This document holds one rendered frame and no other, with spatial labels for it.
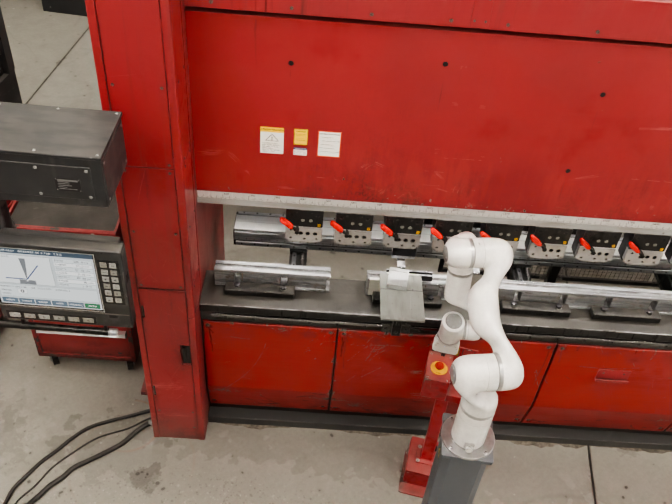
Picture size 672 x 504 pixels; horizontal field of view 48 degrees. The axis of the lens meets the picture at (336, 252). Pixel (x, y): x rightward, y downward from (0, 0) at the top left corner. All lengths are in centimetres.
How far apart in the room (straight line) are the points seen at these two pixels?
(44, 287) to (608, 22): 202
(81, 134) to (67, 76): 427
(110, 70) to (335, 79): 74
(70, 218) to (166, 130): 111
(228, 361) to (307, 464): 67
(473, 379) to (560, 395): 141
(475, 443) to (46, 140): 169
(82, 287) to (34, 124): 55
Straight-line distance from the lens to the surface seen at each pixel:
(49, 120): 248
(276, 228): 348
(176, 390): 362
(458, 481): 290
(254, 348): 348
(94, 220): 359
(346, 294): 335
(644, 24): 273
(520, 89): 276
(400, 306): 316
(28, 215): 369
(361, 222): 306
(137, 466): 389
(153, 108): 259
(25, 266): 265
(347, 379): 362
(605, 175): 306
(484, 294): 249
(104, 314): 272
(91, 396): 416
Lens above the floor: 327
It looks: 43 degrees down
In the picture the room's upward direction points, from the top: 5 degrees clockwise
